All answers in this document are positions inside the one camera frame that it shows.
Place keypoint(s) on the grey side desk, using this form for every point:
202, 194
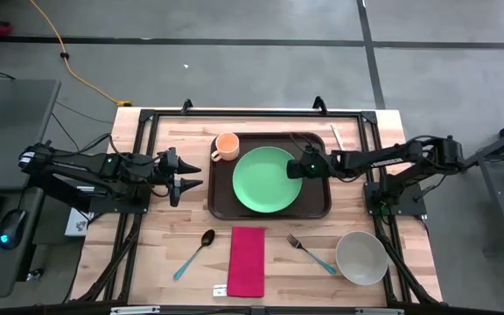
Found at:
11, 122

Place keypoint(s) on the green plate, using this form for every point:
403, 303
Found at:
263, 184

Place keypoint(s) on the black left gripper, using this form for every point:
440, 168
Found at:
170, 168

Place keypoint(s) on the black computer mouse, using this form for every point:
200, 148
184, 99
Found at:
12, 227

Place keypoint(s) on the black table clamp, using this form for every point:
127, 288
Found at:
319, 105
186, 106

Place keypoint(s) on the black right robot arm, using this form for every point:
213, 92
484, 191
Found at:
387, 159

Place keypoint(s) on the dark brown serving tray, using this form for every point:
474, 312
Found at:
221, 197

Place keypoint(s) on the black aluminium table frame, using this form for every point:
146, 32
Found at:
256, 113

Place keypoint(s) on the small white box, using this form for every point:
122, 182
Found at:
77, 223

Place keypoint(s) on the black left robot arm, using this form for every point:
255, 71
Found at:
81, 168

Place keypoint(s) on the red cloth napkin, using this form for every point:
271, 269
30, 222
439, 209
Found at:
247, 262

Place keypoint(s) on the orange mug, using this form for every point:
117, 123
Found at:
228, 144

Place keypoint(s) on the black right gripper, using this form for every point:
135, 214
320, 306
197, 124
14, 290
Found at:
309, 168

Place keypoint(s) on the grey-white bowl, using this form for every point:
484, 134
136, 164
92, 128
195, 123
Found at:
361, 258

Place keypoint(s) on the small white label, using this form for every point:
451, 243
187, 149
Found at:
219, 290

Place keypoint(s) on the silver frame bracket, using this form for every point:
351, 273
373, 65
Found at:
135, 310
379, 311

